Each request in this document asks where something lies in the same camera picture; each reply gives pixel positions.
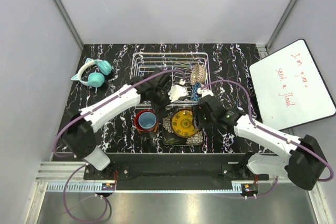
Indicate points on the black floral square plate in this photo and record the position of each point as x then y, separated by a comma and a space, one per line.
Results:
170, 138

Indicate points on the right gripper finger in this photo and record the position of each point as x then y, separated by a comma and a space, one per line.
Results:
196, 124
196, 109

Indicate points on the red black mug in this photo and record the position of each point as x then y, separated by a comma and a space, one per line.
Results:
147, 136

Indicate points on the teal cat-ear headphones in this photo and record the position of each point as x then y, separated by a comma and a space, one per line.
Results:
95, 79

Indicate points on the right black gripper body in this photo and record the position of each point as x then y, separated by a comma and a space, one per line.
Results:
203, 120

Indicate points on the light blue cup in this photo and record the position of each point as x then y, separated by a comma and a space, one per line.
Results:
147, 120

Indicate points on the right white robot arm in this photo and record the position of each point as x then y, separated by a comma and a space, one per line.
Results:
299, 159

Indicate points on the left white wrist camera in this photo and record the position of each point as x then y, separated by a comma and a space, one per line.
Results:
176, 92

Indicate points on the red patterned white bowl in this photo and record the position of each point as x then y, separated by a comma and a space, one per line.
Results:
198, 74

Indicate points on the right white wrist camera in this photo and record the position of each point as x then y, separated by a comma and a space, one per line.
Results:
204, 92

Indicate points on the white whiteboard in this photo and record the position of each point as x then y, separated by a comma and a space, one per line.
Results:
290, 89

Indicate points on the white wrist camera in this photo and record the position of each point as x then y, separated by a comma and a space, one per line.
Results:
204, 92
176, 92

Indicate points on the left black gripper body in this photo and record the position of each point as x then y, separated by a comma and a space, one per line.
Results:
161, 97

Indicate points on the yellow brown-rimmed bowl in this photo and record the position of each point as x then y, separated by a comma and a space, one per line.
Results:
182, 123

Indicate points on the black marble mat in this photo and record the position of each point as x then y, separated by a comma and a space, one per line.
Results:
229, 71

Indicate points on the white wire dish rack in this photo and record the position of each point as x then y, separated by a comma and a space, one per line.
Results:
145, 63

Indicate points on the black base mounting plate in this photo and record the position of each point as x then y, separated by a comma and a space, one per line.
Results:
131, 166

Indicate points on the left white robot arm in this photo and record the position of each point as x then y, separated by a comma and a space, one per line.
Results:
79, 132

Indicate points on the blue patterned bowl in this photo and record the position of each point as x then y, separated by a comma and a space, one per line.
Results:
194, 95

